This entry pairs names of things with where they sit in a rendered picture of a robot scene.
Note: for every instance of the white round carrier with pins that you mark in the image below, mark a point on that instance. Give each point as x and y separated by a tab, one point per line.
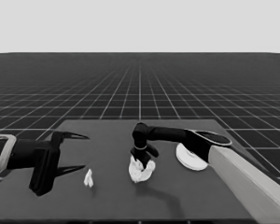
147	176

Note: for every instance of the large thick white disc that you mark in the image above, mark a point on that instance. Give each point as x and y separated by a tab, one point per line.
189	161

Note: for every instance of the small white T-shaped piece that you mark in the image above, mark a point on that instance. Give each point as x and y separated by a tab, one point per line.
88	182

